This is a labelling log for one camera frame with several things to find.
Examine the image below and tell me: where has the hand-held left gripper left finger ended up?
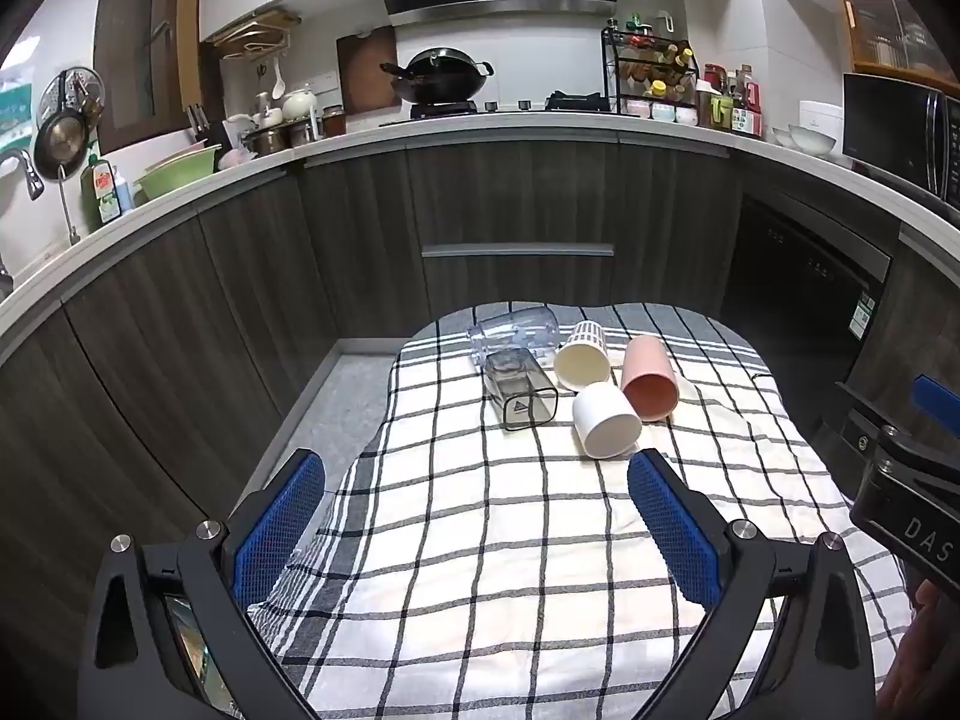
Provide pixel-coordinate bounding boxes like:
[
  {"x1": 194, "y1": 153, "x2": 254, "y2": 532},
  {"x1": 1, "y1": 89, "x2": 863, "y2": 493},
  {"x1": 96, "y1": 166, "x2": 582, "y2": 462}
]
[{"x1": 75, "y1": 448, "x2": 327, "y2": 720}]

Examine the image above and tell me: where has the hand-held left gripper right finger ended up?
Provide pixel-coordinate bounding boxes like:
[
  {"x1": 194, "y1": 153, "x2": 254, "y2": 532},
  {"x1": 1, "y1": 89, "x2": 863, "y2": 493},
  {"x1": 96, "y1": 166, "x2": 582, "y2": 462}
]
[{"x1": 628, "y1": 448, "x2": 878, "y2": 720}]

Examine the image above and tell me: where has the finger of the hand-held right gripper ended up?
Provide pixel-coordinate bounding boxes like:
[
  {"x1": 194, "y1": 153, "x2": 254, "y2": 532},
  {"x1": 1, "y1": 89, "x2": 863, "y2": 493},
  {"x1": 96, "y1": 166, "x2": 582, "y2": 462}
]
[{"x1": 835, "y1": 373, "x2": 960, "y2": 466}]

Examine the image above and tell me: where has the white cup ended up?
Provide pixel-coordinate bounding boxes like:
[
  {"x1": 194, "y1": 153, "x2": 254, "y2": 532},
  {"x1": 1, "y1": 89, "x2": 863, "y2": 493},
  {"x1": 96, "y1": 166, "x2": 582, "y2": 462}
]
[{"x1": 572, "y1": 381, "x2": 644, "y2": 460}]

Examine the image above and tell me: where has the pink cup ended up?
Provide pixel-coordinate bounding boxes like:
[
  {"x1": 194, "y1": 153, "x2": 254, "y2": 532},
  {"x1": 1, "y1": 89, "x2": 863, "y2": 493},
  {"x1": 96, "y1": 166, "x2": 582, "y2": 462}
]
[{"x1": 619, "y1": 334, "x2": 681, "y2": 422}]

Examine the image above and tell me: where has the cream striped cup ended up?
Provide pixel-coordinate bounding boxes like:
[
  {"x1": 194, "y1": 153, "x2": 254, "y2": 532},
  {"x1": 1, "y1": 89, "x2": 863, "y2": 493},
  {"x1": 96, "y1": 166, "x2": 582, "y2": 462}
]
[{"x1": 554, "y1": 320, "x2": 612, "y2": 392}]

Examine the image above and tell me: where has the smoky square plastic cup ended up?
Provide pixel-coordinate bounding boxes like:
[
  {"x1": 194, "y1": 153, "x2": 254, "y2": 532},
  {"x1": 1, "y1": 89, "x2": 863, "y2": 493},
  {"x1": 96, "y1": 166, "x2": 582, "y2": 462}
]
[{"x1": 484, "y1": 349, "x2": 560, "y2": 433}]

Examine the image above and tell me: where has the clear glass cup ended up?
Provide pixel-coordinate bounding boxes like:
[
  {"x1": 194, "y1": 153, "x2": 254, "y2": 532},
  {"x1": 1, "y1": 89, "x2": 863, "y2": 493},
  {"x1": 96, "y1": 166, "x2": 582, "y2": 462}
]
[{"x1": 468, "y1": 305, "x2": 560, "y2": 365}]

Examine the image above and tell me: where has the person's right hand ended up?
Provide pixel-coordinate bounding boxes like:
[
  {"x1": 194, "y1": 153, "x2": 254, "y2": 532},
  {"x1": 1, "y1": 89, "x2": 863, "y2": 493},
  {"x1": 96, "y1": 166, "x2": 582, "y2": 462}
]
[{"x1": 879, "y1": 577, "x2": 960, "y2": 720}]

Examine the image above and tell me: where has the black dishwasher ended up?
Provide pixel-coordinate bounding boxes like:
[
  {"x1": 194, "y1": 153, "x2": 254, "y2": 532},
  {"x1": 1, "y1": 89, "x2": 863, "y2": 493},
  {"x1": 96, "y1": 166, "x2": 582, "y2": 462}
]
[{"x1": 720, "y1": 191, "x2": 895, "y2": 410}]

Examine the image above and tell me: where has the black and white checked cloth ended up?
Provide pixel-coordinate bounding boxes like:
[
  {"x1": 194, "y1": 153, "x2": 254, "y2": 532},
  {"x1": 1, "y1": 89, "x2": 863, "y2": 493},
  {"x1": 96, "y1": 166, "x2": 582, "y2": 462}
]
[{"x1": 247, "y1": 302, "x2": 912, "y2": 720}]

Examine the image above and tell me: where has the black microwave oven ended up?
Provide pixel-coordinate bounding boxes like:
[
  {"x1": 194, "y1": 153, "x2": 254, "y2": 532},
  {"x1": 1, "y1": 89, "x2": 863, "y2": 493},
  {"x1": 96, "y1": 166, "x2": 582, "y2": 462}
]
[{"x1": 840, "y1": 73, "x2": 960, "y2": 212}]

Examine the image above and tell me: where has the stack of white bowls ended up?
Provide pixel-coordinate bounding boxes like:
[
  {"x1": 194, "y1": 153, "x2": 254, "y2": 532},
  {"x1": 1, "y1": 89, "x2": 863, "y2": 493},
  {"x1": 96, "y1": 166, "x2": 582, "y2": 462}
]
[{"x1": 772, "y1": 124, "x2": 838, "y2": 158}]

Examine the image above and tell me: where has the white rice cooker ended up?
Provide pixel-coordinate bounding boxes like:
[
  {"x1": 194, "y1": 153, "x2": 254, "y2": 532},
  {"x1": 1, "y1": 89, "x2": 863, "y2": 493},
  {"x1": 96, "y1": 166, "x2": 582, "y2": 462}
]
[{"x1": 799, "y1": 100, "x2": 847, "y2": 140}]

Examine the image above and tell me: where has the group of sauce bottles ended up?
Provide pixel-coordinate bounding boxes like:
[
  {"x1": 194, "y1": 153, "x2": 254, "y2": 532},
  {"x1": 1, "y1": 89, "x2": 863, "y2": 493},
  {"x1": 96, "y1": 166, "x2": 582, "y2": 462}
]
[{"x1": 697, "y1": 64, "x2": 767, "y2": 140}]

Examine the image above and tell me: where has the green basin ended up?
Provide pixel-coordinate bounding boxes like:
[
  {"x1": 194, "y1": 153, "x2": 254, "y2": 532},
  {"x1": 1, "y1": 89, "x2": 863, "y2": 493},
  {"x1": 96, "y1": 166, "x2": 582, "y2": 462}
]
[{"x1": 135, "y1": 144, "x2": 224, "y2": 202}]

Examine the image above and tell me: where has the wood-grain cabinet drawer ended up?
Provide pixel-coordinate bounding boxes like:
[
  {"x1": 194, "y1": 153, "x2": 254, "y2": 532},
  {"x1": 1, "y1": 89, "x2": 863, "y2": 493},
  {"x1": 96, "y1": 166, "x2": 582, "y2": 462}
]
[{"x1": 406, "y1": 141, "x2": 620, "y2": 260}]

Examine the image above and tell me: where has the wooden glass-door cabinet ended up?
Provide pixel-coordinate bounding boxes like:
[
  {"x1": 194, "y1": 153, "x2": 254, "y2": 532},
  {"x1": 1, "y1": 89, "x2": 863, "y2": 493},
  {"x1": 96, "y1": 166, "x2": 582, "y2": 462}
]
[{"x1": 834, "y1": 0, "x2": 960, "y2": 87}]

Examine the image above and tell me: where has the green dish soap bottle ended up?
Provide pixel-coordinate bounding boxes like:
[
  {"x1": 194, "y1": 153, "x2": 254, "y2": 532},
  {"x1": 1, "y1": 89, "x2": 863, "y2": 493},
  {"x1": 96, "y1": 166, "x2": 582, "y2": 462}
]
[{"x1": 81, "y1": 154, "x2": 122, "y2": 233}]

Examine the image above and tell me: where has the steel pot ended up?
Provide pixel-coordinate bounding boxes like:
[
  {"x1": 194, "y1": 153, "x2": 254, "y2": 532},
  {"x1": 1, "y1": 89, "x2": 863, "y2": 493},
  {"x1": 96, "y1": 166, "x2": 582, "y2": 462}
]
[{"x1": 244, "y1": 124, "x2": 290, "y2": 155}]

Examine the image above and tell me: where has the knife block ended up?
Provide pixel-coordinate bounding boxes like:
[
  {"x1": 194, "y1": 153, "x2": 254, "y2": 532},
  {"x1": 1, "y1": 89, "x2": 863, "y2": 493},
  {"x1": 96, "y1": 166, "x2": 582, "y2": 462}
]
[{"x1": 185, "y1": 101, "x2": 227, "y2": 152}]

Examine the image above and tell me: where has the white teapot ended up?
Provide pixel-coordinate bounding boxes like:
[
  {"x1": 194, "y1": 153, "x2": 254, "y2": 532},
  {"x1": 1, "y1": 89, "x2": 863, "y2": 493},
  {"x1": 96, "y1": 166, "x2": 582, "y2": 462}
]
[{"x1": 281, "y1": 86, "x2": 320, "y2": 122}]

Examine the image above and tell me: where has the black spice rack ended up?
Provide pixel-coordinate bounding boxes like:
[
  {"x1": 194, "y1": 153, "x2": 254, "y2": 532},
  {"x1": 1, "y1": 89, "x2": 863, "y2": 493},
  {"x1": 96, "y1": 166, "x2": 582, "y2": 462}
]
[{"x1": 600, "y1": 11, "x2": 702, "y2": 125}]

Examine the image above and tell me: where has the hanging frying pan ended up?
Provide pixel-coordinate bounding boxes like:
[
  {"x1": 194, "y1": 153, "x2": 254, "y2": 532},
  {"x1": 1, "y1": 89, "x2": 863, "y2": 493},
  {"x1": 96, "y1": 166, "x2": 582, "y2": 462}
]
[{"x1": 34, "y1": 109, "x2": 86, "y2": 182}]

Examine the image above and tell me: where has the metal kitchen faucet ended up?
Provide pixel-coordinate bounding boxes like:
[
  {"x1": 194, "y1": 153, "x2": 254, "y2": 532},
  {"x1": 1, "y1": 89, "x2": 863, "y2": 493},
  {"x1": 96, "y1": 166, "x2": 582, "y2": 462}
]
[{"x1": 0, "y1": 148, "x2": 46, "y2": 203}]

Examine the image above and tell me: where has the gas stove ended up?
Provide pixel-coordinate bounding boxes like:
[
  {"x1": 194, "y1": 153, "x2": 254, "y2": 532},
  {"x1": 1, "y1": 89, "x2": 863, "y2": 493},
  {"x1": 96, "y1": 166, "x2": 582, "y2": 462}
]
[{"x1": 379, "y1": 90, "x2": 617, "y2": 128}]

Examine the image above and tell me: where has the dark wooden cutting board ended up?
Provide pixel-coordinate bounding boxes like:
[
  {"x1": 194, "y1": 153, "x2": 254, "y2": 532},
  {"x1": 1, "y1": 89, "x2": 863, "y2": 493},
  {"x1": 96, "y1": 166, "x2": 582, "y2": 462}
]
[{"x1": 336, "y1": 25, "x2": 402, "y2": 115}]

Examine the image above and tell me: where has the black wok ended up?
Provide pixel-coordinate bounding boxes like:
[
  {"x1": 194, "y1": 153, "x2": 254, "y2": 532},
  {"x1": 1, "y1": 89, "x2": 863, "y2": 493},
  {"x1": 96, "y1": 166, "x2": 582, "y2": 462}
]
[{"x1": 380, "y1": 47, "x2": 496, "y2": 104}]

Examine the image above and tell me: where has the hanging metal strainer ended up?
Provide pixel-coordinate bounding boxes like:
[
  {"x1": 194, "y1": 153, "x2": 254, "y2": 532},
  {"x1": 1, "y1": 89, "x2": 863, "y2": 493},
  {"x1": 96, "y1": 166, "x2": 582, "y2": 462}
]
[{"x1": 41, "y1": 66, "x2": 106, "y2": 128}]

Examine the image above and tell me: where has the brown framed window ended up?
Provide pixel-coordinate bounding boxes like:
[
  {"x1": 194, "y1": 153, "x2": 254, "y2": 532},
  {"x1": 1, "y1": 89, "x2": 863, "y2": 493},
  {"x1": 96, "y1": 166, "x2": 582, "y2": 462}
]
[{"x1": 94, "y1": 0, "x2": 226, "y2": 155}]

